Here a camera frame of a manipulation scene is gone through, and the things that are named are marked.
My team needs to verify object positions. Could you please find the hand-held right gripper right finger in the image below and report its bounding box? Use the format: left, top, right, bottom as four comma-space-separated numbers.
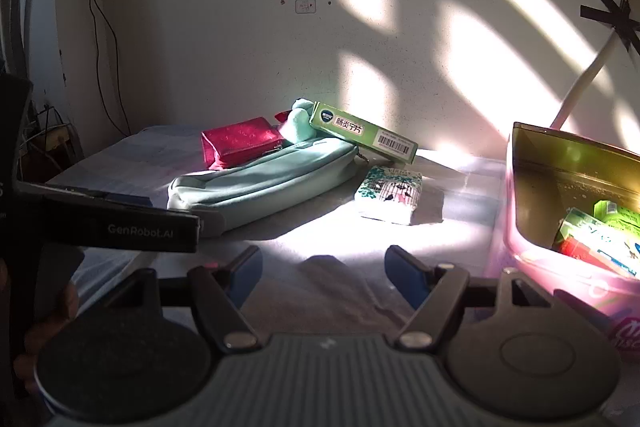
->
383, 245, 554, 351

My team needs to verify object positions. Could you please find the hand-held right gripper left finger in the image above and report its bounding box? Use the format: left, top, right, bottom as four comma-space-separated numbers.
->
102, 245, 264, 353

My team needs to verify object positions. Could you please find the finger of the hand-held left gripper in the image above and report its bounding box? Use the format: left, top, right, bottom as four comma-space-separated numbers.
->
192, 208, 227, 237
42, 184, 154, 208

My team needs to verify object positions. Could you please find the teal fabric pencil case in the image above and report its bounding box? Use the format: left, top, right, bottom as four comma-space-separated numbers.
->
167, 138, 359, 234

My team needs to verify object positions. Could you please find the pink plastic bin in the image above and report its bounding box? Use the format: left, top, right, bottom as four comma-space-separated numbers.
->
487, 121, 640, 360

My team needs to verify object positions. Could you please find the person's left hand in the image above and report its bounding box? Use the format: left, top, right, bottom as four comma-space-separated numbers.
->
11, 283, 81, 395

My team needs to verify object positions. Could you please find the printed tissue packet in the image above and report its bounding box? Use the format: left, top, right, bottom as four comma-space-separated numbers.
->
354, 165, 424, 226

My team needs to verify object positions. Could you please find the red shiny pouch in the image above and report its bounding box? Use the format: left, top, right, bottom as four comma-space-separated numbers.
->
201, 117, 286, 171

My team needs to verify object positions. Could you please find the teal plush toy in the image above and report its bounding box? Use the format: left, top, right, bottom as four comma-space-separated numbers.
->
273, 98, 319, 144

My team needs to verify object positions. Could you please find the green medicine box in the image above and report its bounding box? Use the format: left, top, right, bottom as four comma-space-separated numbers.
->
308, 101, 419, 166

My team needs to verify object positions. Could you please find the red and white box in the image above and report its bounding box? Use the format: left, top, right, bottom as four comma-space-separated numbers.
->
552, 207, 640, 281

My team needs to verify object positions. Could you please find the green carton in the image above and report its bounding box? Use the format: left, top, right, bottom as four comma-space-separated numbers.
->
593, 200, 640, 234

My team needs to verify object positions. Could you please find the white pipe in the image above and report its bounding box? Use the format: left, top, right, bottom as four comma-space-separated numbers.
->
549, 29, 623, 130

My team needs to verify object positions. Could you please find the black tape cross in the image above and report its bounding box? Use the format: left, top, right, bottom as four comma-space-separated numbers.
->
579, 0, 640, 54

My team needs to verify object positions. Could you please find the black wall cable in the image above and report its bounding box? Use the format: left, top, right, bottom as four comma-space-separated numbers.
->
74, 0, 132, 135

